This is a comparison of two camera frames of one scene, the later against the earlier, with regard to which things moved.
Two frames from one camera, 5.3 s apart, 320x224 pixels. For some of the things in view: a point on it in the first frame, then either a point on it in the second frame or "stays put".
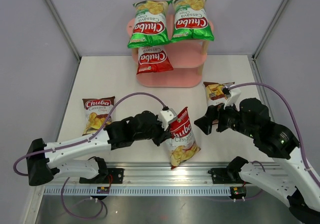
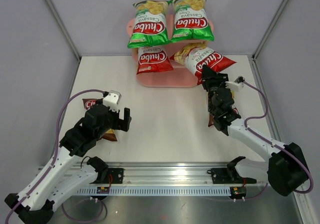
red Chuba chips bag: (153, 59) stays put
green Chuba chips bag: (151, 27) stays put
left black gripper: (163, 135) -> (121, 124)
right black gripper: (205, 122) -> (217, 78)
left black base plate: (115, 176) stays put
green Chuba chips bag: (190, 20) stays put
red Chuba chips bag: (181, 144) -> (193, 56)
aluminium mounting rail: (161, 173) stays put
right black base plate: (221, 176) stays put
